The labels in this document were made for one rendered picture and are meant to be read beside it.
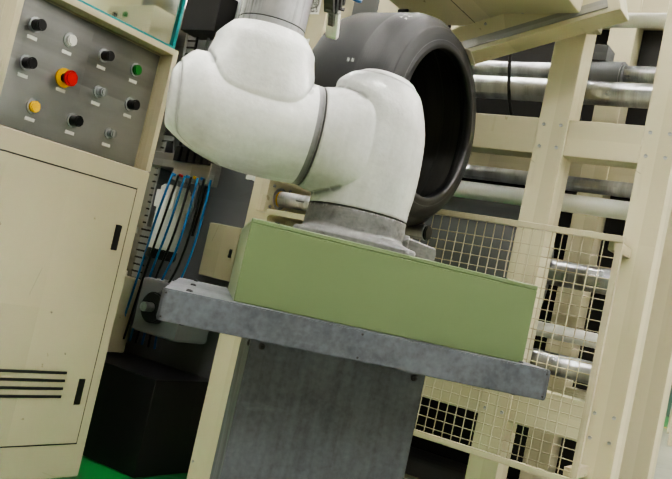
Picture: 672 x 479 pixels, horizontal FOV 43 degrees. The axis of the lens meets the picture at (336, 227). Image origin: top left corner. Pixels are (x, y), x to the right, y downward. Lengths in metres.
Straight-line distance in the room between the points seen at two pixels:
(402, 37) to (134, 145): 0.85
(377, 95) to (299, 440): 0.50
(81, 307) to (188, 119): 1.32
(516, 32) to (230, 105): 1.65
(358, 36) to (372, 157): 1.07
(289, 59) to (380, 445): 0.56
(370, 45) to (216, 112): 1.08
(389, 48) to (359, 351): 1.28
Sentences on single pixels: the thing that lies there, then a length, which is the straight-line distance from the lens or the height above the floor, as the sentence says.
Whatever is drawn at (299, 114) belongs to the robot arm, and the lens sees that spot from 1.21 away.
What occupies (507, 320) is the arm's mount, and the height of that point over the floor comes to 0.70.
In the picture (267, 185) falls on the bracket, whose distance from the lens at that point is 2.38.
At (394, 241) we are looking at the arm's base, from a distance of 1.25.
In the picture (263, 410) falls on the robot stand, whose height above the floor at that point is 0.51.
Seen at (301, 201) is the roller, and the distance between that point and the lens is 2.35.
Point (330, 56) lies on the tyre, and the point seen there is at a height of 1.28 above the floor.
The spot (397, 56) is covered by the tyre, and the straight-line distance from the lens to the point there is 2.21.
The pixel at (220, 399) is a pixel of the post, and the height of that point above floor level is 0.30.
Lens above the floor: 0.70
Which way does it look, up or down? 4 degrees up
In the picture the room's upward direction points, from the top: 13 degrees clockwise
